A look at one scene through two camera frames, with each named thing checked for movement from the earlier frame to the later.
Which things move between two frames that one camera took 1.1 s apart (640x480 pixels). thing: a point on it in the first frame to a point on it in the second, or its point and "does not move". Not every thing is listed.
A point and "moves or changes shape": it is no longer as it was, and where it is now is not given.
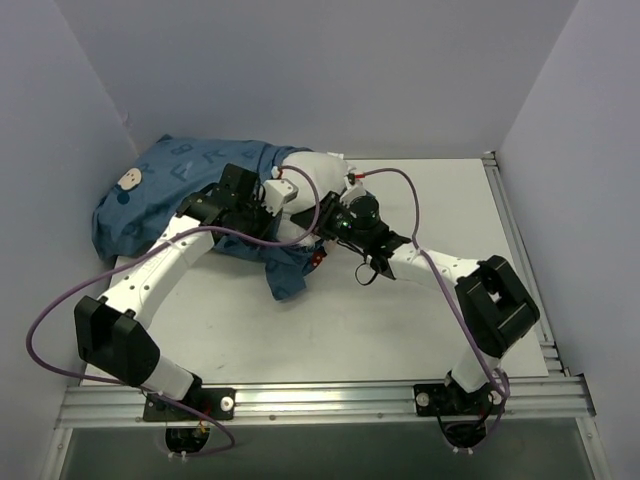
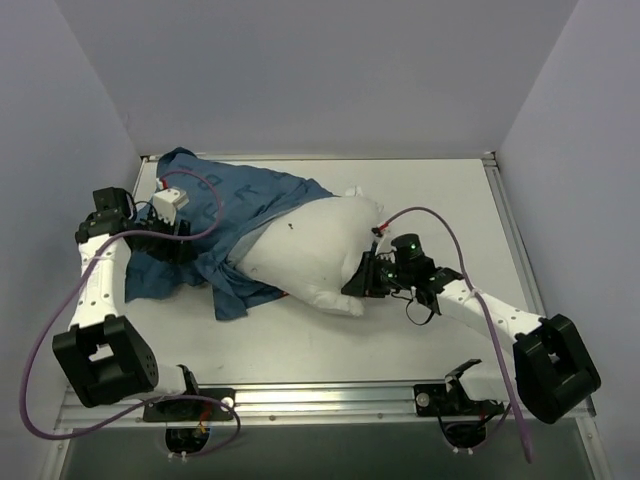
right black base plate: [446, 400] does not move
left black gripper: [258, 216] to [167, 239]
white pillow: [317, 175] to [318, 252]
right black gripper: [310, 218] to [372, 275]
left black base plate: [218, 403] does not move
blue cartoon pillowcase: [140, 198] moves or changes shape
